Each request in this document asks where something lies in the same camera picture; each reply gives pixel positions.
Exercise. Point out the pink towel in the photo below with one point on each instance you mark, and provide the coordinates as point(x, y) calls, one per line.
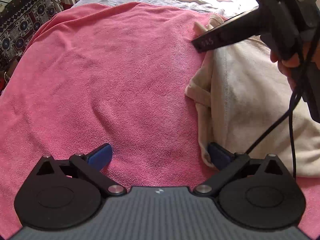
point(112, 80)

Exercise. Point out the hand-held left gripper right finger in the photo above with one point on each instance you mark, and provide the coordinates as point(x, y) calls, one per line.
point(220, 156)

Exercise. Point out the person's right hand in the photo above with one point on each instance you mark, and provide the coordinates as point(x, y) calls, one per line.
point(288, 72)

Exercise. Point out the beige t-shirt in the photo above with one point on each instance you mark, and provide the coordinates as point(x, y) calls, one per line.
point(250, 92)

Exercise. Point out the dark patterned cloth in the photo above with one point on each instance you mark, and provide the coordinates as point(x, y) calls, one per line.
point(22, 25)

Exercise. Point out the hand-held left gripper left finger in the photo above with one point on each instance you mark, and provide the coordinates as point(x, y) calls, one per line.
point(100, 155)

